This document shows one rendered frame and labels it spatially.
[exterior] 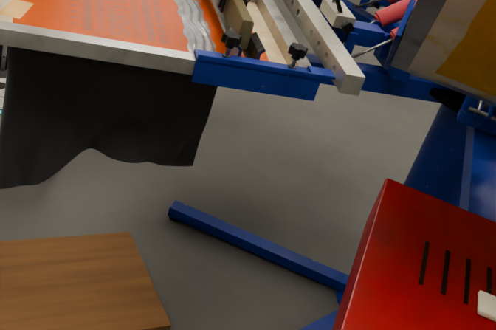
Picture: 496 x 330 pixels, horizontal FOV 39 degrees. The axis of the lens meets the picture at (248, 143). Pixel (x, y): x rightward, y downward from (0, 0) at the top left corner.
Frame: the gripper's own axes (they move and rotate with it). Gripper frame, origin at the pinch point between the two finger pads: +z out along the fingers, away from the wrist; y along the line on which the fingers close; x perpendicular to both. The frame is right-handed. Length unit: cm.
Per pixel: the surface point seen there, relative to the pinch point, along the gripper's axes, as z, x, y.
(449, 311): -8, 114, -5
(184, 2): 6.5, -12.9, 9.7
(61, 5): 7.1, 3.3, 42.0
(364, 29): -1.5, 3.0, -36.9
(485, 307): -9, 114, -10
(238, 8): -3.3, 10.4, 1.2
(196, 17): 6.2, -3.1, 7.5
